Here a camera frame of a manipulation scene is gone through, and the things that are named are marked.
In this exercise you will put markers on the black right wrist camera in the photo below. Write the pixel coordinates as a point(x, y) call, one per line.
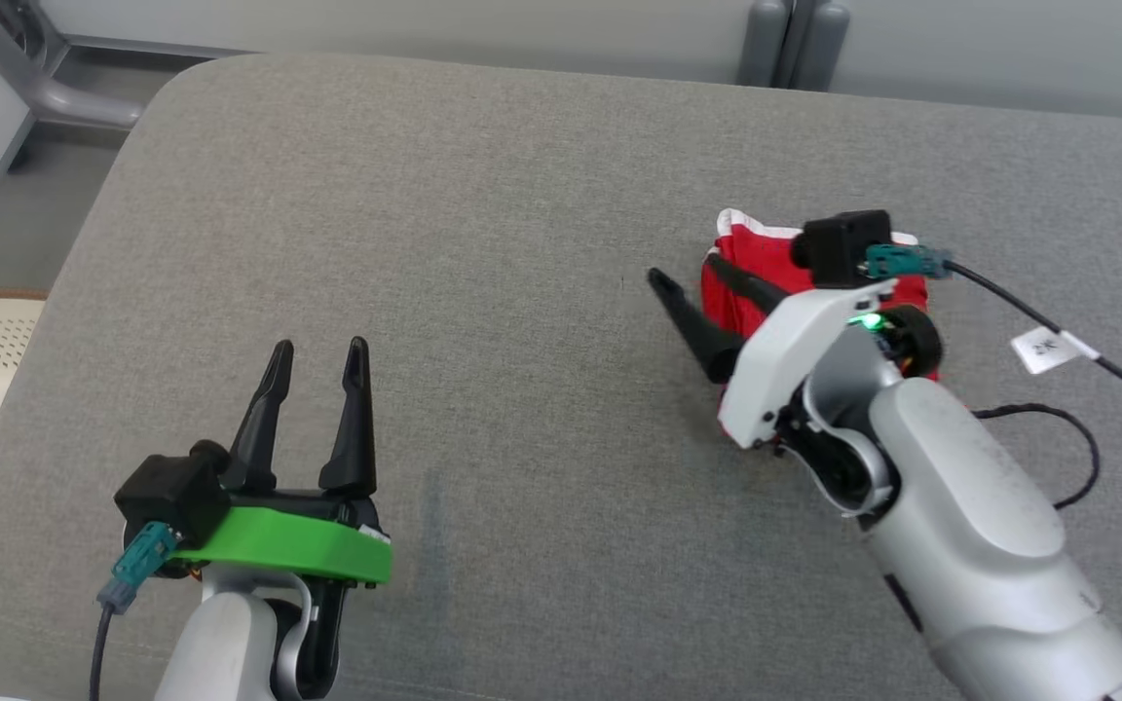
point(843, 248)

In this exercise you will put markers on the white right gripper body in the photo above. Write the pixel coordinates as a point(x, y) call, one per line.
point(795, 341)

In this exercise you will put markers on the red shorts with white trim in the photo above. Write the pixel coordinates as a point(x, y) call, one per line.
point(756, 248)

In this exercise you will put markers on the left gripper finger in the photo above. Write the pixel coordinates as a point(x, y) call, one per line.
point(355, 438)
point(259, 438)

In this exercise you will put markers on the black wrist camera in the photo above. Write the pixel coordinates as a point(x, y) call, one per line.
point(171, 492)
point(843, 248)

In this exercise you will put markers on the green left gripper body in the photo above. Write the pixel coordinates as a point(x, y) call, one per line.
point(298, 545)

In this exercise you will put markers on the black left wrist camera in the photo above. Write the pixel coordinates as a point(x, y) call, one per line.
point(171, 492)

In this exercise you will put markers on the grey curved partition foot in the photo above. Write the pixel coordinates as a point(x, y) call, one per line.
point(45, 88)

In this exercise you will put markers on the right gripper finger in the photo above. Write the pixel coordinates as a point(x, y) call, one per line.
point(746, 282)
point(702, 331)

